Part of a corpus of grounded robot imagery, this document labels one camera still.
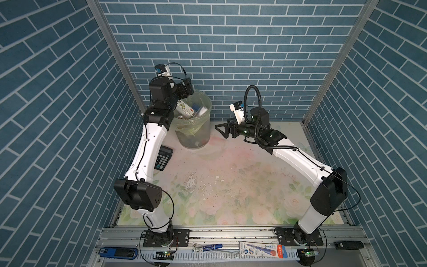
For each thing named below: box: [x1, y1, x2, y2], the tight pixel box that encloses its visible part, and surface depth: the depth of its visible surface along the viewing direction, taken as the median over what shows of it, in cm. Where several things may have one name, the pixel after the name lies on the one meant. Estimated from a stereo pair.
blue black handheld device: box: [98, 246, 139, 260], surface depth 69 cm
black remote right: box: [333, 240, 365, 250], surface depth 71 cm
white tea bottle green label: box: [175, 99, 195, 120], surface depth 97 cm
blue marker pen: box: [192, 243, 223, 253], surface depth 71 cm
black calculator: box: [154, 145, 174, 171], surface depth 101 cm
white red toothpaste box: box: [239, 241, 289, 259], surface depth 71 cm
